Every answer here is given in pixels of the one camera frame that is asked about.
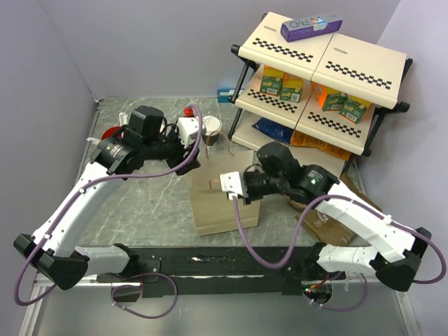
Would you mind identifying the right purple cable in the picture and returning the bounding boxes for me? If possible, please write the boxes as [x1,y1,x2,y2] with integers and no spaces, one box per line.
[231,194,448,312]

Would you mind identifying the blue small box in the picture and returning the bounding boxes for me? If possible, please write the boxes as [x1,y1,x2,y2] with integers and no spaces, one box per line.
[217,88,235,104]

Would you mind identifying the aluminium rail frame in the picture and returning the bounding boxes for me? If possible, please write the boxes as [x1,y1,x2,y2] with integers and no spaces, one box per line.
[17,254,113,336]

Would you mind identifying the brown coffee bean pouch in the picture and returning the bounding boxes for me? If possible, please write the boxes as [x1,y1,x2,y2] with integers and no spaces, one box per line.
[301,172,381,246]

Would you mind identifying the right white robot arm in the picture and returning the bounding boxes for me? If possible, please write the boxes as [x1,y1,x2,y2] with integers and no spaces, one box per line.
[238,142,431,291]

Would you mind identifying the purple box on shelf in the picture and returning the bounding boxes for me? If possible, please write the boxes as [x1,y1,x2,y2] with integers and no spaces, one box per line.
[280,13,343,43]

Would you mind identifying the blue snack bag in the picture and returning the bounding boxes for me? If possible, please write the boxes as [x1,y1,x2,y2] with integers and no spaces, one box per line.
[252,118,293,144]

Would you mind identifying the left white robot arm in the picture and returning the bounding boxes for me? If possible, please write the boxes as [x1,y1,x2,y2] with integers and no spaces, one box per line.
[13,106,205,290]

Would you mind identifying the beige checkered shelf rack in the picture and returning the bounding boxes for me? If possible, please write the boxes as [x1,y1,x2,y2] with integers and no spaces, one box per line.
[228,12,413,159]

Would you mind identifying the black paper coffee cup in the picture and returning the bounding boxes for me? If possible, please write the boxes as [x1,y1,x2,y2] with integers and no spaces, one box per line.
[202,133,221,146]

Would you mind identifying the pulp cup carrier tray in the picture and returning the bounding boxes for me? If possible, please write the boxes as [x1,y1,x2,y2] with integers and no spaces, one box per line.
[286,196,307,211]

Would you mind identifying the orange box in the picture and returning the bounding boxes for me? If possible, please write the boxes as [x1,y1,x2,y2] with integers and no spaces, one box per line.
[311,82,341,107]

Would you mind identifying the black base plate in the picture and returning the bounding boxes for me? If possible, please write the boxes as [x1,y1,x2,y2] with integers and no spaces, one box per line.
[96,246,347,299]

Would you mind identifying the red cup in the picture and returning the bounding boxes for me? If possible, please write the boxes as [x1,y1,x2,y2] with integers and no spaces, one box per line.
[101,126,123,140]

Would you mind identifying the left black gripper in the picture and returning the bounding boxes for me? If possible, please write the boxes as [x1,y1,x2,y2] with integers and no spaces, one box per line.
[143,119,200,174]

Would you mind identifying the orange snack bag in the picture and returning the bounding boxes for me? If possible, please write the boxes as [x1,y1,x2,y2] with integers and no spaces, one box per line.
[290,130,351,161]

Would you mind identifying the kraft paper bag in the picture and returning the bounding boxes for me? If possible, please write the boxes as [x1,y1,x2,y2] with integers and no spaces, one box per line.
[188,132,253,236]

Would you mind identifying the green yellow carton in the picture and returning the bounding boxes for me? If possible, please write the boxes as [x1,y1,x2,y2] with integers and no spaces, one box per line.
[260,65,284,97]
[279,73,303,103]

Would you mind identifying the white plastic cup lid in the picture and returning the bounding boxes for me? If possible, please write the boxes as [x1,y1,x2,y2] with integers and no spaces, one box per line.
[202,115,222,136]

